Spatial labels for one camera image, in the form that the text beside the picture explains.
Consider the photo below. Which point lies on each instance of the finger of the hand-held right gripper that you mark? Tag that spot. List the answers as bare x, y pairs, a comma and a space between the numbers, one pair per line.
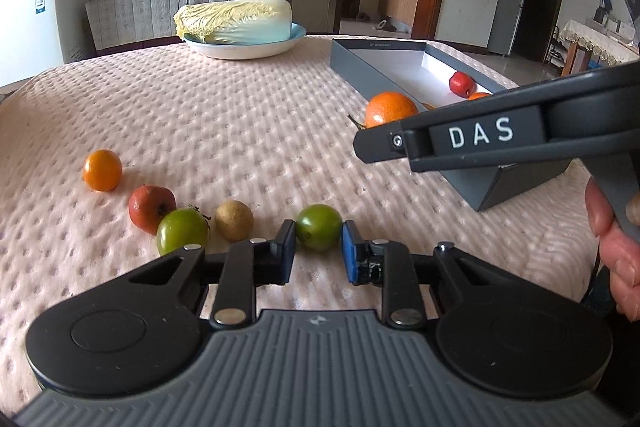
385, 141

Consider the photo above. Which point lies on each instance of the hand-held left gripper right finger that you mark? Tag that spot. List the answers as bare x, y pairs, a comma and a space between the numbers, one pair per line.
350, 257

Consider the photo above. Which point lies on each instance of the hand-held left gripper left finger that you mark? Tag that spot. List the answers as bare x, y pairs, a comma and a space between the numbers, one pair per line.
287, 254

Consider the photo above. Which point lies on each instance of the orange tangerine with stem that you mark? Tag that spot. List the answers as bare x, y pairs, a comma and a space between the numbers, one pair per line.
390, 107

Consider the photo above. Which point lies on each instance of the round green tomato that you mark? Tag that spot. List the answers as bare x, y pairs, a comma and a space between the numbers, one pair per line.
319, 227

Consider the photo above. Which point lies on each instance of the brown longan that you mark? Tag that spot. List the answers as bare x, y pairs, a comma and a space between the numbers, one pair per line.
234, 221

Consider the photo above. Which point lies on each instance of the grey cardboard box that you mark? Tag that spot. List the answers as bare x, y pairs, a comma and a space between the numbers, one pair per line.
390, 62

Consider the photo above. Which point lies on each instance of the small red apple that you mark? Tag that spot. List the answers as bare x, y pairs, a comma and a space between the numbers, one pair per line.
150, 208
462, 83

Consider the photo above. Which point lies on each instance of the green tomato with stem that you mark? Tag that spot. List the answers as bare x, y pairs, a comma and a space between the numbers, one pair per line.
181, 232

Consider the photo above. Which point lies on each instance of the person's right hand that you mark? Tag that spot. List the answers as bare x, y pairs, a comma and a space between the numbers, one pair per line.
620, 257

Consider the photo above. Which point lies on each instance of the dining table with lace cloth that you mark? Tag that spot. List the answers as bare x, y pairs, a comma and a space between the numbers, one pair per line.
595, 39

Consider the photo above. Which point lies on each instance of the white slipper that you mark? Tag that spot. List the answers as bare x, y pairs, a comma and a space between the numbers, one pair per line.
386, 26

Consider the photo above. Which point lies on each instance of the blue electric kettle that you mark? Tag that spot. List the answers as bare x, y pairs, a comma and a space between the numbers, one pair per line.
604, 7

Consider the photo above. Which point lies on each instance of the pink textured table cover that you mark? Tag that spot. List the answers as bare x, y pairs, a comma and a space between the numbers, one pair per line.
225, 132

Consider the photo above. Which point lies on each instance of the light blue plate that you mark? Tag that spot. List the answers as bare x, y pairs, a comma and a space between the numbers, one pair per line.
240, 52

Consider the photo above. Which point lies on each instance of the napa cabbage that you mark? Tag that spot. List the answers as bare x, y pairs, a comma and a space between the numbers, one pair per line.
235, 22

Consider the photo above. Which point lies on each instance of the white lace cabinet cover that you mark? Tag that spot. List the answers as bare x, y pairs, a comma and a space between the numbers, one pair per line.
140, 12

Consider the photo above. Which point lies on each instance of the white chest freezer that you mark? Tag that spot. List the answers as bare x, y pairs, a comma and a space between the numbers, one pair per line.
40, 17

